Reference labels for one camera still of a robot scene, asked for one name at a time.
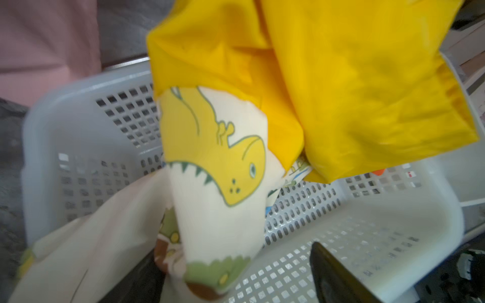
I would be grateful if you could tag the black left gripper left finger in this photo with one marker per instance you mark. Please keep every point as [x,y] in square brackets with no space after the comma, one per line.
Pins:
[143,284]

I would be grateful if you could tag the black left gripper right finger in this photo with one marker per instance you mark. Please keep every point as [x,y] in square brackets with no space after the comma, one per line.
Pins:
[334,283]

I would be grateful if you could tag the dinosaur print cream garment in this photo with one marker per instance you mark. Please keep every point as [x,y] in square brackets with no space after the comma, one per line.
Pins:
[203,213]

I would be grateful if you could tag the yellow jacket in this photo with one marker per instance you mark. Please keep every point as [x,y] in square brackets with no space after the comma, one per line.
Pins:
[356,86]

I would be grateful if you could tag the white perforated laundry basket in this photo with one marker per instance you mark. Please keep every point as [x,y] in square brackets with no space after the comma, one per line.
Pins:
[95,188]

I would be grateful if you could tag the pink jacket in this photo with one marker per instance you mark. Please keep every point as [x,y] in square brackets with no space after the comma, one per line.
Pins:
[45,45]

